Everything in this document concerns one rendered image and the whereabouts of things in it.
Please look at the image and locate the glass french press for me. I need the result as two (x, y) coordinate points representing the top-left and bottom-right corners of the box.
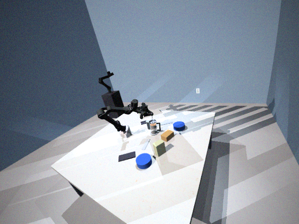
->
(149, 119), (161, 135)

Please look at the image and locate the tan rectangular block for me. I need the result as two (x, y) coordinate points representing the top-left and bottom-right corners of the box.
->
(161, 130), (175, 142)

